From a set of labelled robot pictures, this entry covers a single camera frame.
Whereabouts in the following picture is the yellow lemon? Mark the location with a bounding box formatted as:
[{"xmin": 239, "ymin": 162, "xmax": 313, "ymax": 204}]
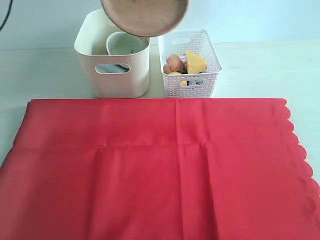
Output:
[{"xmin": 169, "ymin": 71, "xmax": 188, "ymax": 87}]

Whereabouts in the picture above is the blue white milk carton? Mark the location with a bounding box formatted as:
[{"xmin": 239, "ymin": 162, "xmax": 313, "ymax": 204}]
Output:
[{"xmin": 181, "ymin": 64, "xmax": 203, "ymax": 87}]

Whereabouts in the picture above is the brown egg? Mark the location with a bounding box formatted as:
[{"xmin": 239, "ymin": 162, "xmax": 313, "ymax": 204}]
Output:
[{"xmin": 163, "ymin": 64, "xmax": 173, "ymax": 75}]

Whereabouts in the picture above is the bread piece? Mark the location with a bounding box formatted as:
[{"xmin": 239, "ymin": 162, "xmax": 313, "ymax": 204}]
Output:
[{"xmin": 166, "ymin": 54, "xmax": 185, "ymax": 72}]

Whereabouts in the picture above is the yellow cheese wedge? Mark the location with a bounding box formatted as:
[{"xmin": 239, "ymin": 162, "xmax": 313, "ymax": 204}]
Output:
[{"xmin": 185, "ymin": 51, "xmax": 207, "ymax": 74}]

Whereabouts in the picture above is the white ceramic bowl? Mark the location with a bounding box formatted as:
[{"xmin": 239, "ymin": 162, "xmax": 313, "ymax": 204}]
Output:
[{"xmin": 106, "ymin": 31, "xmax": 145, "ymax": 56}]

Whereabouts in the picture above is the red tablecloth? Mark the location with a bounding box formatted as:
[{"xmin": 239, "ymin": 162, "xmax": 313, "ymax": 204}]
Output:
[{"xmin": 0, "ymin": 98, "xmax": 320, "ymax": 240}]

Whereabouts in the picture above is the brown wooden plate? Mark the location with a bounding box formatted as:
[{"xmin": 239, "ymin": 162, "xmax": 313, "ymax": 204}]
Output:
[{"xmin": 101, "ymin": 0, "xmax": 189, "ymax": 38}]

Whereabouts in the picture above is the steel cup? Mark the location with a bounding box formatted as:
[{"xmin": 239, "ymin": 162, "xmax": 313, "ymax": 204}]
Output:
[{"xmin": 95, "ymin": 64, "xmax": 130, "ymax": 74}]

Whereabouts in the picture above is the white perforated plastic basket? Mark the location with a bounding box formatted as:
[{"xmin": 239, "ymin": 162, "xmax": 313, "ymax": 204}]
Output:
[{"xmin": 158, "ymin": 29, "xmax": 222, "ymax": 98}]

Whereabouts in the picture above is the cream plastic bin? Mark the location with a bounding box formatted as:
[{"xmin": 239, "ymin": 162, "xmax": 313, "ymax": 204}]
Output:
[{"xmin": 74, "ymin": 9, "xmax": 151, "ymax": 99}]

